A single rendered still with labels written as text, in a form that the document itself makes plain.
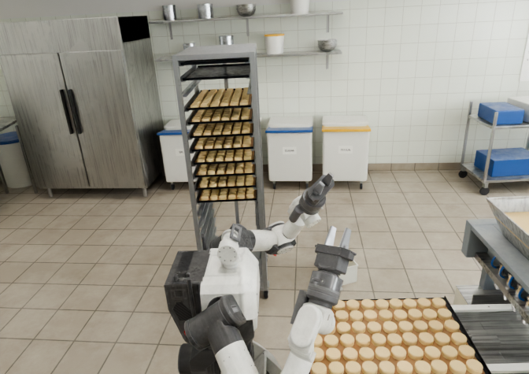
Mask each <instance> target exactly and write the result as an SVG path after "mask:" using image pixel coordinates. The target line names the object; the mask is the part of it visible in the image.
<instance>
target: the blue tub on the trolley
mask: <svg viewBox="0 0 529 374"><path fill-rule="evenodd" d="M494 112H498V120H497V124H496V125H498V124H522V123H523V115H524V109H521V108H519V107H517V106H514V105H512V104H509V103H507V102H481V103H479V110H478V117H481V118H483V119H484V120H486V121H488V122H490V123H493V121H494Z"/></svg>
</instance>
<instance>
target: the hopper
mask: <svg viewBox="0 0 529 374"><path fill-rule="evenodd" d="M486 200H487V201H488V204H489V206H490V208H491V210H492V212H493V214H494V217H495V219H496V221H497V223H498V225H499V228H500V229H501V232H502V234H503V235H504V236H505V237H506V238H507V239H508V240H509V241H510V242H511V243H512V244H513V245H514V246H515V247H516V248H517V249H518V250H519V251H520V252H521V253H522V254H523V255H524V256H525V257H526V258H527V259H528V260H529V196H513V197H489V198H486Z"/></svg>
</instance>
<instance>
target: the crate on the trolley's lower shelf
mask: <svg viewBox="0 0 529 374"><path fill-rule="evenodd" d="M487 153H488V150H477V151H476V153H475V163H474V166H475V167H477V168H479V169H480V170H482V171H483V172H484V170H485V166H486V157H487ZM487 175H489V176H491V177H497V176H522V175H529V150H526V149H524V148H523V147H518V148H504V149H492V151H491V155H490V164H489V168H488V173H487Z"/></svg>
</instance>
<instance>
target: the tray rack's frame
mask: <svg viewBox="0 0 529 374"><path fill-rule="evenodd" d="M250 51H254V53H255V68H256V83H257V111H258V125H259V140H260V154H261V182H262V196H263V210H264V228H266V222H265V193H264V178H263V163H262V148H261V119H260V104H259V89H258V74H257V45H256V43H248V44H232V45H217V46H190V47H188V48H186V49H185V50H182V51H180V52H179V53H177V54H174V55H177V61H190V60H206V59H221V58H237V57H250ZM224 89H228V79H224ZM235 219H236V224H239V205H238V202H235ZM251 253H252V254H253V255H254V257H255V258H256V259H257V260H258V258H257V254H258V251H251ZM266 268H267V282H268V288H269V281H268V267H267V254H266ZM260 281H261V282H260V291H263V293H264V286H263V280H260Z"/></svg>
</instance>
